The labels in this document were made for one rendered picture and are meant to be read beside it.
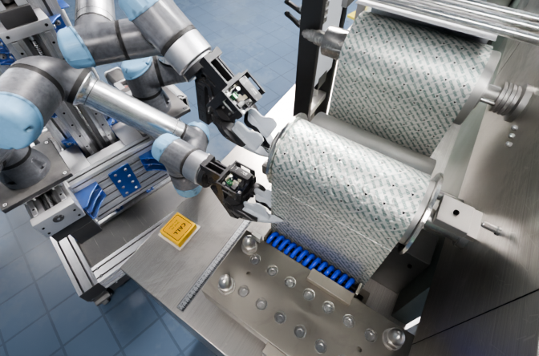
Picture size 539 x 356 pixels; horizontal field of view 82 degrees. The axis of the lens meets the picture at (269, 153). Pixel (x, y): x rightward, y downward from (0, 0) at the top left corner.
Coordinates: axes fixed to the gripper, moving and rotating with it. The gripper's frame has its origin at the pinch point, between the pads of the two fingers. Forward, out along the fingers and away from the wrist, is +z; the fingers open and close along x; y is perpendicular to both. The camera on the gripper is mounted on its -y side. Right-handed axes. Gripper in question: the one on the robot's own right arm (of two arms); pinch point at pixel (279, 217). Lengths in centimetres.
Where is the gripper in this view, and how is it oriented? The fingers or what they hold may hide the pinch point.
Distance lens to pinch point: 68.9
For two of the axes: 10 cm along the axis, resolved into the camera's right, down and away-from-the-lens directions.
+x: 5.5, -6.5, 5.3
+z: 8.4, 4.2, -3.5
